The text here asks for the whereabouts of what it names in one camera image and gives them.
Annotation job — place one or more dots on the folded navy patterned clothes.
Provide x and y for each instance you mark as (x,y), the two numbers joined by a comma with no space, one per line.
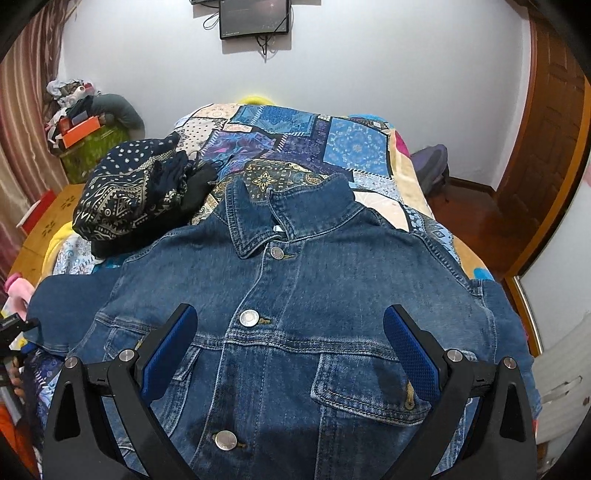
(138,192)

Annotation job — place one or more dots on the yellow pillow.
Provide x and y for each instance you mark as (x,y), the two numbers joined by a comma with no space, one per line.
(256,100)

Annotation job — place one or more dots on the wooden bedside table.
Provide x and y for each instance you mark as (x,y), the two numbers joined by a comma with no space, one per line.
(30,257)

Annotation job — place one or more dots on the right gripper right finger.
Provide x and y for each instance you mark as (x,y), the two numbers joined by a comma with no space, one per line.
(500,443)

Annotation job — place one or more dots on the wooden door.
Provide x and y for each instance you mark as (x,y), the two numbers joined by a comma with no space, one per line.
(548,157)

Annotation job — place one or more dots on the orange box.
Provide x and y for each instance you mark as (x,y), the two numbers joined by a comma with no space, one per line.
(80,131)

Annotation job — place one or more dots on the grey stuffed pillow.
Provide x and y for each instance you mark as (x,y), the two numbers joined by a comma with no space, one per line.
(119,108)

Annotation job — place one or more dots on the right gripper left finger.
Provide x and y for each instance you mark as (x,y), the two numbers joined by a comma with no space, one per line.
(79,441)

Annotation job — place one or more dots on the small wall monitor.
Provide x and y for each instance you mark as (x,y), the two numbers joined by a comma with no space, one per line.
(240,18)

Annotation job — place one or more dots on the blue patchwork bed quilt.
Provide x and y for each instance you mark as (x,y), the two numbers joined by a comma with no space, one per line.
(300,143)

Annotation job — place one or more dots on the purple backpack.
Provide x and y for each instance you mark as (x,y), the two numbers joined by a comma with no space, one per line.
(431,166)

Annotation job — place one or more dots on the white cabinet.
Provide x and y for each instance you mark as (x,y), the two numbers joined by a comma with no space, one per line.
(557,292)

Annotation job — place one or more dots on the striped pink curtain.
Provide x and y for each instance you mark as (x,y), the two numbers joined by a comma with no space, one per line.
(28,169)

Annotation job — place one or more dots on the red box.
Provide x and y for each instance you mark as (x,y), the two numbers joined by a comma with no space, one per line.
(35,212)

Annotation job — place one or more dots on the blue denim jacket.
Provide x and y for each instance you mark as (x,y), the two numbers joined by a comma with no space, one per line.
(329,447)

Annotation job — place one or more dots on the pink plush toy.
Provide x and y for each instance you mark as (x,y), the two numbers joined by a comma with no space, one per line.
(19,292)

